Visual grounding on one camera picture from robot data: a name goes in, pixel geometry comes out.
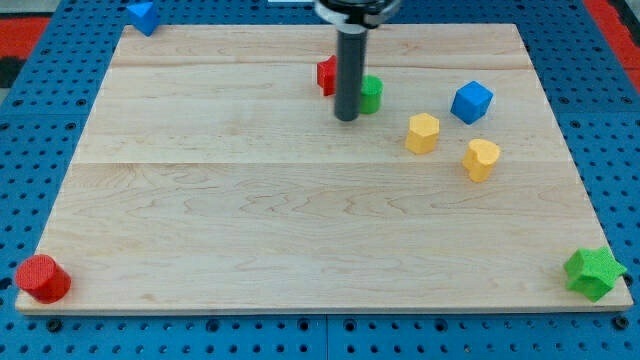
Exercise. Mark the blue cube block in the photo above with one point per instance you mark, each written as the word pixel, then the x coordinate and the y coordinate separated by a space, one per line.
pixel 471 102

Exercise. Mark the yellow hexagon block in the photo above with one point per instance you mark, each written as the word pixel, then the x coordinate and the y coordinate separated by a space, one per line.
pixel 423 133

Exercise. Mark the blue triangle block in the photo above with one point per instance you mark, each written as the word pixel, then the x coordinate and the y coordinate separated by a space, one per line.
pixel 144 17

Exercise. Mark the black and silver robot flange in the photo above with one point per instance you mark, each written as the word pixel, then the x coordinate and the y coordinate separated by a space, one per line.
pixel 356 13

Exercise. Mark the wooden board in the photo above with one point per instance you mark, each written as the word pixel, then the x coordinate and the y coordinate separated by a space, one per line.
pixel 211 178

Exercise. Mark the red star block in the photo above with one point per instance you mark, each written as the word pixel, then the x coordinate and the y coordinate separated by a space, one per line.
pixel 326 75

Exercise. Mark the green cylinder block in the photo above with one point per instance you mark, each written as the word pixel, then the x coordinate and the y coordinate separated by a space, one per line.
pixel 371 94

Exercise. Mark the yellow heart block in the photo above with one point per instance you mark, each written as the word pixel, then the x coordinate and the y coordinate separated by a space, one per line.
pixel 480 158

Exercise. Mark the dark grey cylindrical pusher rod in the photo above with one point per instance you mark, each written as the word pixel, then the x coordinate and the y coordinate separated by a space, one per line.
pixel 351 53

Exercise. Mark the red cylinder block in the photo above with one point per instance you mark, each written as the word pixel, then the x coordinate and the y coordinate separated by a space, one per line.
pixel 43 279

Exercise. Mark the green star block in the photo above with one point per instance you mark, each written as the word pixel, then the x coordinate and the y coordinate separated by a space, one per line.
pixel 593 272

